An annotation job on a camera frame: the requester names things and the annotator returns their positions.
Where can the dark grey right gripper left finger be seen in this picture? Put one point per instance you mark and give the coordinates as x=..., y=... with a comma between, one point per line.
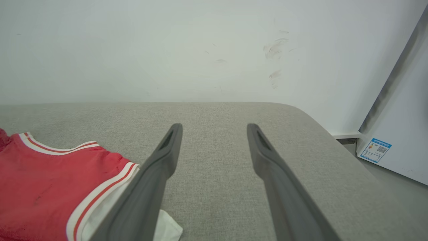
x=143, y=194

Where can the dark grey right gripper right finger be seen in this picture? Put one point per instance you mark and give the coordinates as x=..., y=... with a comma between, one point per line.
x=284, y=197

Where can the red jersey with white trim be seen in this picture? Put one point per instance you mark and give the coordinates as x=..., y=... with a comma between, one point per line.
x=43, y=187

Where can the blue and white energy label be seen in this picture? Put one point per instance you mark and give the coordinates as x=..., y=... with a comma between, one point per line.
x=376, y=150

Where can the white appliance cabinet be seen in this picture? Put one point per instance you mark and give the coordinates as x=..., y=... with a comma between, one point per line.
x=406, y=117

